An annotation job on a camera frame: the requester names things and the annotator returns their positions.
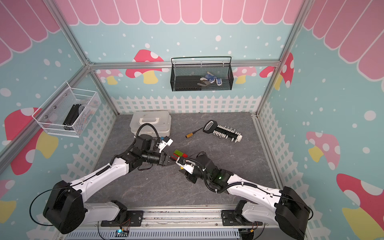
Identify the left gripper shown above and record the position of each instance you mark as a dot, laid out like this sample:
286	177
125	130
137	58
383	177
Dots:
163	160

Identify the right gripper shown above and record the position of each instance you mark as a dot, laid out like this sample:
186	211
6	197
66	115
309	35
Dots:
188	175

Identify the green rectangular block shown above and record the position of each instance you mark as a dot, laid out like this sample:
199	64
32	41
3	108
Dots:
179	153

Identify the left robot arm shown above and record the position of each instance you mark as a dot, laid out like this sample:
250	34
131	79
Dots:
67	207

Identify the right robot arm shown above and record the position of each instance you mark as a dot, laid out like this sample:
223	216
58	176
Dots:
284	208

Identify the white plastic storage box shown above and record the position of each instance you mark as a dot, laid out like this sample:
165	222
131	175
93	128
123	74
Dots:
161	120

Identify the small green-lit circuit board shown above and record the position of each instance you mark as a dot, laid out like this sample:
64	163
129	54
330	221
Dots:
121	233

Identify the blue white item in basket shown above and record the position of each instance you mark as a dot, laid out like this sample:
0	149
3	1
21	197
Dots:
209	79

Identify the black box in white basket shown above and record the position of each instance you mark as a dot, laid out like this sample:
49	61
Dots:
72	116

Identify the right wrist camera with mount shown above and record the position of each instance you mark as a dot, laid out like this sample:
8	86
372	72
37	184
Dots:
186	163

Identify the small wooden-handled screwdriver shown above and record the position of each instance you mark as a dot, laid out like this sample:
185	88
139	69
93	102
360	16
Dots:
191	134

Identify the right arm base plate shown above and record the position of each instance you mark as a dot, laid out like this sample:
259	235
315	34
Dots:
229	217

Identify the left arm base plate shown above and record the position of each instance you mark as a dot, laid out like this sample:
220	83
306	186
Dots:
125	219

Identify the black wire wall basket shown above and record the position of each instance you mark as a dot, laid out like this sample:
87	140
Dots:
186	73

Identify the white wire wall basket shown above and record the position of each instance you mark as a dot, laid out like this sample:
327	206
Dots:
52	113

